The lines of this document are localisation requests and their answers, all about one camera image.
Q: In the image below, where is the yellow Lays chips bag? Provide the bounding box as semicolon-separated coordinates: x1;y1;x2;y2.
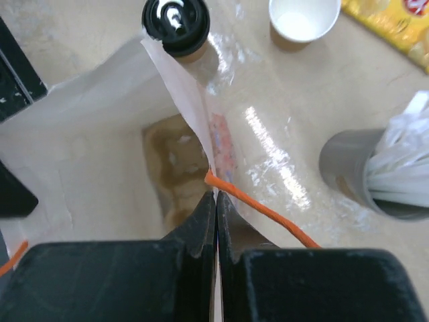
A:
341;0;428;72

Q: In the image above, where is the brown paper takeout bag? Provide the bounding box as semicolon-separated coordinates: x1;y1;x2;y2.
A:
1;38;316;274

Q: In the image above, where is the black coffee cup lid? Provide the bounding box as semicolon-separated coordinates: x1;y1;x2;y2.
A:
141;0;210;58

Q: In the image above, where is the grey straw holder cup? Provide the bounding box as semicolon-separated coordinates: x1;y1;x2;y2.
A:
319;128;428;221

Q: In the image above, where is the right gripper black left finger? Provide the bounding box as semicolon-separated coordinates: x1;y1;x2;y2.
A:
1;192;217;321

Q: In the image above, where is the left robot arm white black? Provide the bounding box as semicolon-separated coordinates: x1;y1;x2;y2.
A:
1;21;48;219

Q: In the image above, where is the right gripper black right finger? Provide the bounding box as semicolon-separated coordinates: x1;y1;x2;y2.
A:
217;192;427;321

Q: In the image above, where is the brown paper cup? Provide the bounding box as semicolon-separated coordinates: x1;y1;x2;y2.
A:
175;39;208;64
268;0;341;52

